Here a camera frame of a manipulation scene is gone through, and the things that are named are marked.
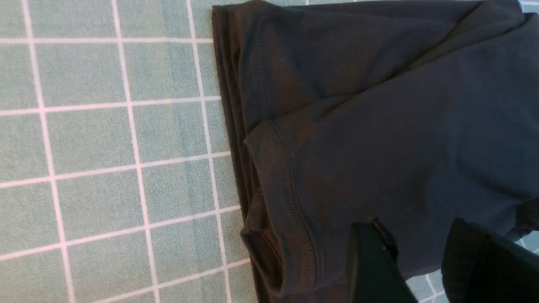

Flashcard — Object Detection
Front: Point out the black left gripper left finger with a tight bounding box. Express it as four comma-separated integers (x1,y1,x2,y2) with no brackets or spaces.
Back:
346,218,418,303

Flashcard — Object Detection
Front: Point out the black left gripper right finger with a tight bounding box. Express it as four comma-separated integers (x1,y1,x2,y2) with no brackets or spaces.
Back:
441,218,539,303

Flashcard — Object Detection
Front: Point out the dark gray long-sleeve shirt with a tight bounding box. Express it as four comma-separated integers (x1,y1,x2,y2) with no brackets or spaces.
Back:
211,0,539,303

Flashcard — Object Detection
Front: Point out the green checkered table mat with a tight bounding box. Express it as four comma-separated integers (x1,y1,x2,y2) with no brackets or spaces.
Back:
0,0,539,303

